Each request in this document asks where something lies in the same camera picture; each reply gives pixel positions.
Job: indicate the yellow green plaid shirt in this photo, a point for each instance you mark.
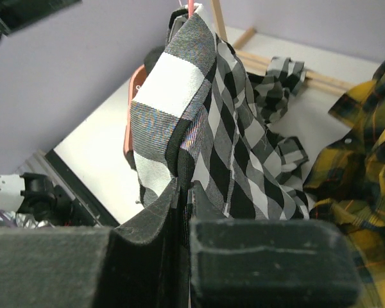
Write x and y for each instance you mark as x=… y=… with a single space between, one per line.
x=347 y=181

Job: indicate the dark green striped shirt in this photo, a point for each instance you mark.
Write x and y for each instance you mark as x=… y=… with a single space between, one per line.
x=152 y=57

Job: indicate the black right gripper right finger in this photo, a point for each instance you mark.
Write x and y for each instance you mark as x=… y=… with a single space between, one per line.
x=266 y=263

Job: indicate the pink wire hanger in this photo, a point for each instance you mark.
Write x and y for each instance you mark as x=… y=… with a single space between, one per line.
x=191 y=6

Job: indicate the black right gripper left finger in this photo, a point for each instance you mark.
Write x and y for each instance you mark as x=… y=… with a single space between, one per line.
x=133 y=265

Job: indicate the black white checked shirt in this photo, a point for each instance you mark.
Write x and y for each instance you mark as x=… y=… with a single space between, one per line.
x=200 y=116

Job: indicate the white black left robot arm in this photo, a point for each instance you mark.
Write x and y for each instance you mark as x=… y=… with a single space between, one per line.
x=15 y=15

